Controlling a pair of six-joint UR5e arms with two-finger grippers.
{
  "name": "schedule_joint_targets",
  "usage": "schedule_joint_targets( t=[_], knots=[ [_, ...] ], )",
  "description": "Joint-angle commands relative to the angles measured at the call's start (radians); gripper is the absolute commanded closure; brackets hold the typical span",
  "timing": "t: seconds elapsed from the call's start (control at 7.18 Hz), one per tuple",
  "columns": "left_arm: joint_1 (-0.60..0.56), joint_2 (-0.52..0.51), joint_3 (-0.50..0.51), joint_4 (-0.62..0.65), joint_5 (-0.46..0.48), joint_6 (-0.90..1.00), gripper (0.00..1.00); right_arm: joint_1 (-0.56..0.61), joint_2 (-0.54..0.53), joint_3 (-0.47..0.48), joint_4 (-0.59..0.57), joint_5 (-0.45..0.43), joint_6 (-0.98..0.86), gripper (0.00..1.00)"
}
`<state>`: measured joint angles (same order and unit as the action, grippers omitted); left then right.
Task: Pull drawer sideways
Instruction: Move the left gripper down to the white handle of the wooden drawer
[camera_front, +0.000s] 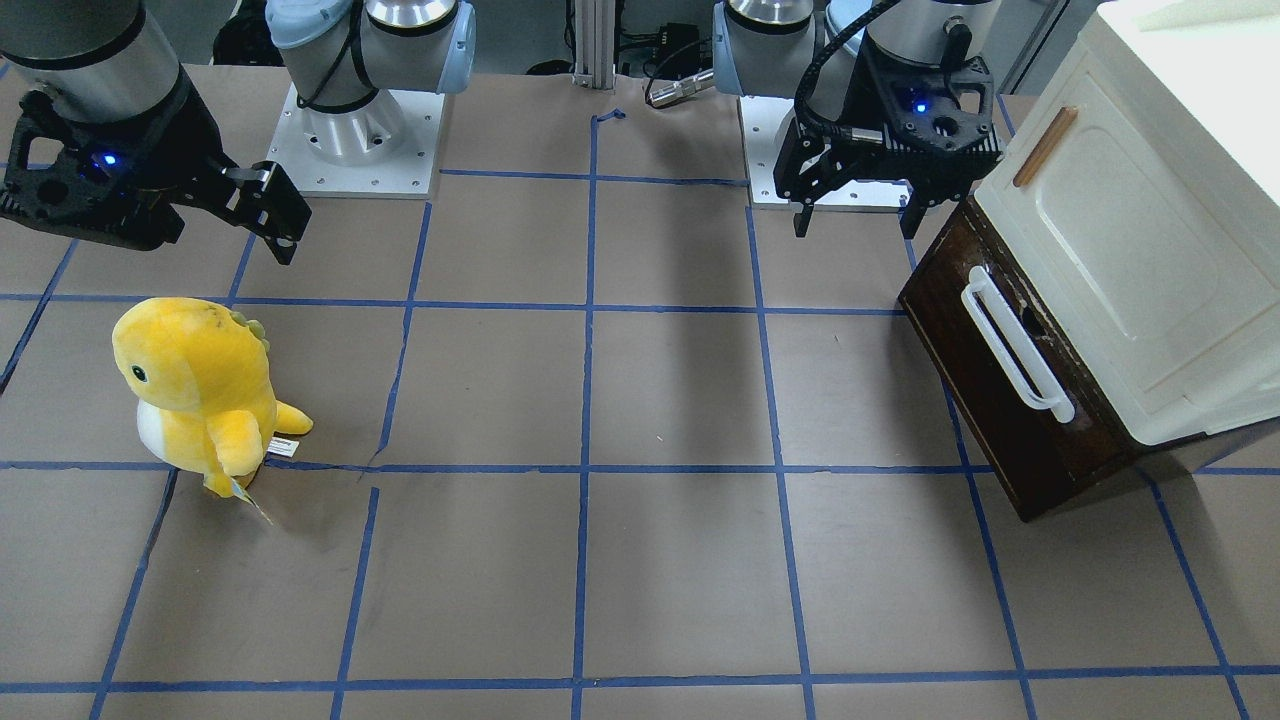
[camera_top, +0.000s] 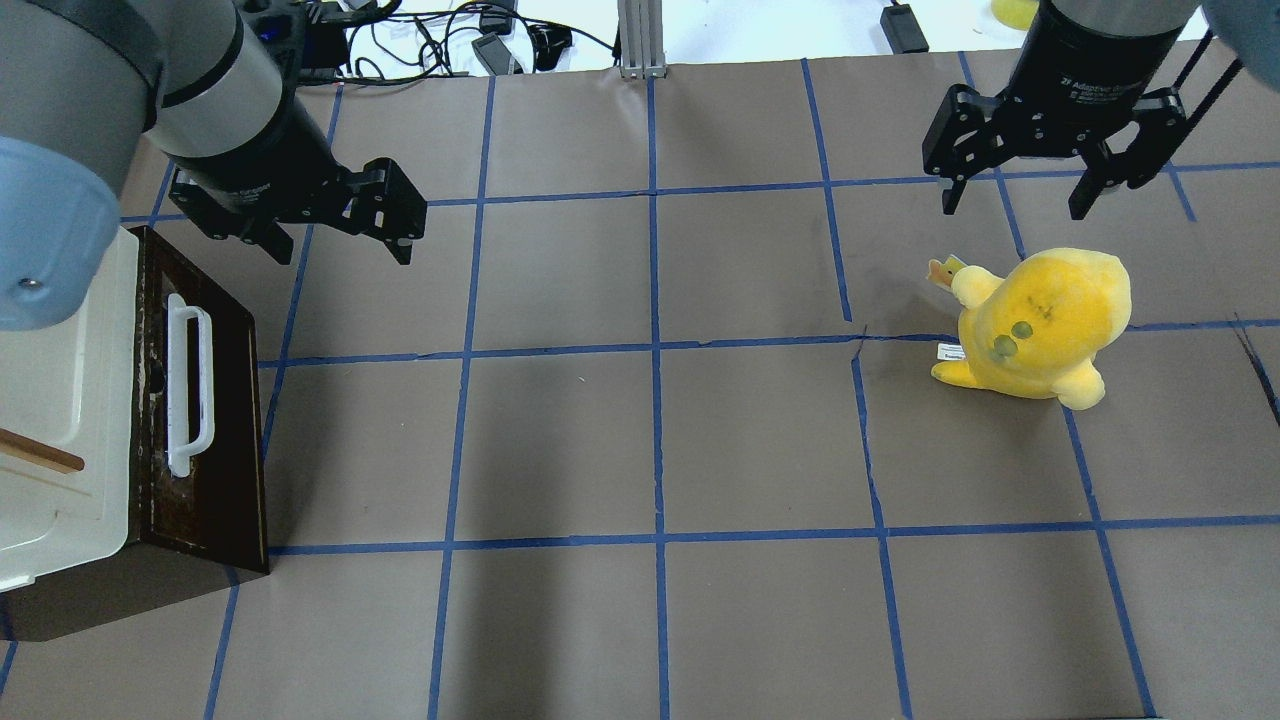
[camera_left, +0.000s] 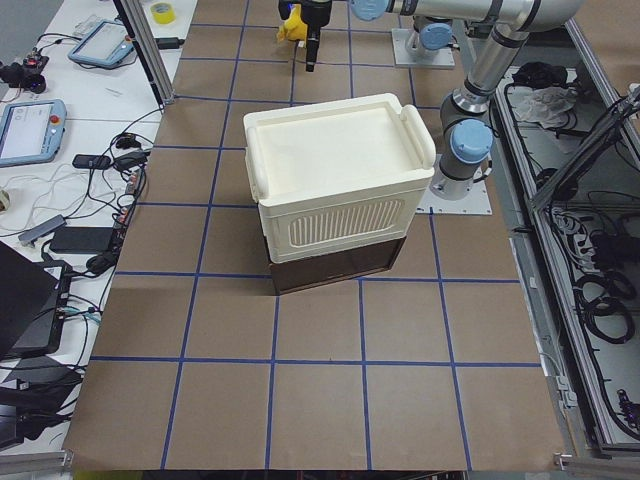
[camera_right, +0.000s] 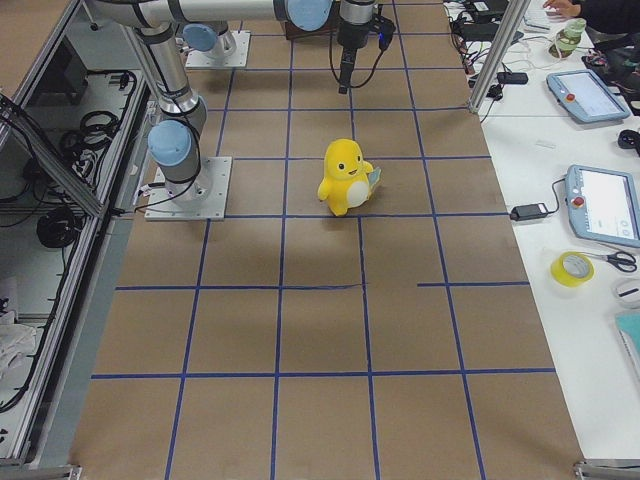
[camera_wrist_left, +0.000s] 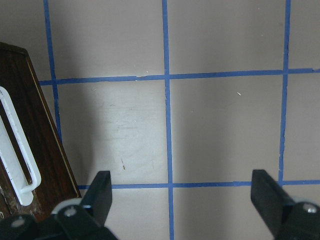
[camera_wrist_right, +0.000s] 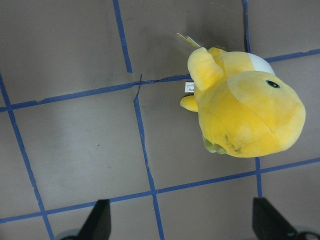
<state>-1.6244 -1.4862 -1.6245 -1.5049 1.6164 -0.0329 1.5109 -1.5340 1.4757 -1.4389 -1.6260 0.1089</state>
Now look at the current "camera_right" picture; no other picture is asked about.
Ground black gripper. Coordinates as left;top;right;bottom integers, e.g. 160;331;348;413
338;0;375;49

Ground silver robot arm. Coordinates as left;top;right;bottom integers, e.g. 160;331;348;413
97;1;208;201
168;0;376;50

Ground person hand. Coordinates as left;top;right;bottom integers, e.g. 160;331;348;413
543;0;581;18

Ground yellow plush duck toy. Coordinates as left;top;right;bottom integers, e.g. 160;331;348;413
317;138;381;216

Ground blue teach pendant far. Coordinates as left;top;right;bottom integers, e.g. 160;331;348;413
546;69;631;123

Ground blue teach pendant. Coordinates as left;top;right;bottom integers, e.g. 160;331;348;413
564;165;639;248
546;69;631;123

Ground black power adapter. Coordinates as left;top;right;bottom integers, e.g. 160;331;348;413
509;203;549;222

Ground blue teach pendant near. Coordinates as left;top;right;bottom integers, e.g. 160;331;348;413
564;165;639;248

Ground yellow tape roll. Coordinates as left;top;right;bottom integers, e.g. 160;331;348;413
550;251;595;288

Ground teal notebook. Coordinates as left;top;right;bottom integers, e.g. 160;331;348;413
615;311;640;374

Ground aluminium frame post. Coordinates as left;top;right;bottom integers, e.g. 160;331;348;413
468;0;530;114

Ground aluminium frame cabinet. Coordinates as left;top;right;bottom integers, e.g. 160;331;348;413
1;1;148;474

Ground black handled scissors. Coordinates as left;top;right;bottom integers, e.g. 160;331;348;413
583;250;638;273

